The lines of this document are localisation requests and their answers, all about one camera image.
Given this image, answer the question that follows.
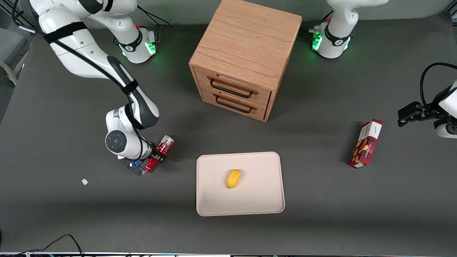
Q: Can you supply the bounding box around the red plaid cookie box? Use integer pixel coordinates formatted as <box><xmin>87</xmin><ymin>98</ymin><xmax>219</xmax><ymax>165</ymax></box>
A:
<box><xmin>348</xmin><ymin>119</ymin><xmax>383</xmax><ymax>169</ymax></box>

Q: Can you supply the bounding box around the black cable on table edge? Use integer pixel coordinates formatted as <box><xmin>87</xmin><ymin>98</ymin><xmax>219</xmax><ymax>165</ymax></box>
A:
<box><xmin>0</xmin><ymin>234</ymin><xmax>85</xmax><ymax>257</ymax></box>

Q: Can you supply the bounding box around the yellow toy fruit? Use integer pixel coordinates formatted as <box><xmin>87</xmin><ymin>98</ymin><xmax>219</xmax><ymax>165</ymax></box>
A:
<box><xmin>226</xmin><ymin>169</ymin><xmax>241</xmax><ymax>189</ymax></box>

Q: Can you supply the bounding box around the black left base cable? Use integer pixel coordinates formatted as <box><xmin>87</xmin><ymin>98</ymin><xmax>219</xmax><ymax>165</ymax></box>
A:
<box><xmin>299</xmin><ymin>10</ymin><xmax>334</xmax><ymax>41</ymax></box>

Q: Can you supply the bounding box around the black base cable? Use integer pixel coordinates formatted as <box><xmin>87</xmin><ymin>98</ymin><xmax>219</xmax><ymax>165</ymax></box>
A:
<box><xmin>136</xmin><ymin>7</ymin><xmax>172</xmax><ymax>45</ymax></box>
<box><xmin>299</xmin><ymin>10</ymin><xmax>334</xmax><ymax>41</ymax></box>

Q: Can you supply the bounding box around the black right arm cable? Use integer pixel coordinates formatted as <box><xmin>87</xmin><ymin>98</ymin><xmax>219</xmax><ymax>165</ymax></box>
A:
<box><xmin>12</xmin><ymin>0</ymin><xmax>145</xmax><ymax>159</ymax></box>

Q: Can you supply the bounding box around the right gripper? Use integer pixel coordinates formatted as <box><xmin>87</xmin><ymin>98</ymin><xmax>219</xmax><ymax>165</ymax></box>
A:
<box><xmin>141</xmin><ymin>143</ymin><xmax>167</xmax><ymax>162</ymax></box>

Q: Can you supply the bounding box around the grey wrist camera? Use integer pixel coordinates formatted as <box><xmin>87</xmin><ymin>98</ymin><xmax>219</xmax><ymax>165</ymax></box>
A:
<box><xmin>119</xmin><ymin>156</ymin><xmax>147</xmax><ymax>177</ymax></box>
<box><xmin>434</xmin><ymin>120</ymin><xmax>457</xmax><ymax>139</ymax></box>

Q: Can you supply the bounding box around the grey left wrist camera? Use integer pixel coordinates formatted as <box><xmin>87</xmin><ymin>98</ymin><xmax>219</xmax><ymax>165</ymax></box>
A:
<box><xmin>434</xmin><ymin>120</ymin><xmax>457</xmax><ymax>139</ymax></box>

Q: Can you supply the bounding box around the wooden drawer front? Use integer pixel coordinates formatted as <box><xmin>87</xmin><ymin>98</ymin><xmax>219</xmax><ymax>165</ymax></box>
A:
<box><xmin>195</xmin><ymin>66</ymin><xmax>272</xmax><ymax>108</ymax></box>
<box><xmin>200</xmin><ymin>87</ymin><xmax>269</xmax><ymax>121</ymax></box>

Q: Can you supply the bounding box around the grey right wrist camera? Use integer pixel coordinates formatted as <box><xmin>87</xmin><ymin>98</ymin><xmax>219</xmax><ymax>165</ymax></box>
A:
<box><xmin>119</xmin><ymin>156</ymin><xmax>147</xmax><ymax>177</ymax></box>

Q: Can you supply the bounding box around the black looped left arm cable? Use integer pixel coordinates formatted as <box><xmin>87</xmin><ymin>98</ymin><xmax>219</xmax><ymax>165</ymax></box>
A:
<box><xmin>420</xmin><ymin>62</ymin><xmax>457</xmax><ymax>107</ymax></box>

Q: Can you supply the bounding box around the wooden drawer cabinet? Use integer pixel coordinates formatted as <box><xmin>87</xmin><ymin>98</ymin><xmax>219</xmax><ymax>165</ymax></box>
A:
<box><xmin>189</xmin><ymin>0</ymin><xmax>303</xmax><ymax>123</ymax></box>

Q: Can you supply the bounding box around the black drawer handle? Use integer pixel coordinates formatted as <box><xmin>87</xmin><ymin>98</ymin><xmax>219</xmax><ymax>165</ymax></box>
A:
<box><xmin>215</xmin><ymin>95</ymin><xmax>253</xmax><ymax>114</ymax></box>
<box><xmin>210</xmin><ymin>79</ymin><xmax>253</xmax><ymax>99</ymax></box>

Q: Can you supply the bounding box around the beige plastic tray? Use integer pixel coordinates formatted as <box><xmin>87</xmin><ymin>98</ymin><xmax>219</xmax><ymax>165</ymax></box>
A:
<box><xmin>196</xmin><ymin>152</ymin><xmax>286</xmax><ymax>217</ymax></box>

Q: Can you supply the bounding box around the black right base cable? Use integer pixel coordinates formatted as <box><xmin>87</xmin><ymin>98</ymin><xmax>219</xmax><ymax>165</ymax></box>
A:
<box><xmin>136</xmin><ymin>7</ymin><xmax>172</xmax><ymax>45</ymax></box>

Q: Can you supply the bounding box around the grey chair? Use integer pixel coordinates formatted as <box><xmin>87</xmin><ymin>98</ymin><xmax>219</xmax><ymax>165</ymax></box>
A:
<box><xmin>0</xmin><ymin>28</ymin><xmax>30</xmax><ymax>86</ymax></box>

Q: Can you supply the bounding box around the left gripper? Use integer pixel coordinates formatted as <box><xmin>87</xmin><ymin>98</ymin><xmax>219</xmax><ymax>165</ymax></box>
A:
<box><xmin>398</xmin><ymin>81</ymin><xmax>457</xmax><ymax>127</ymax></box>

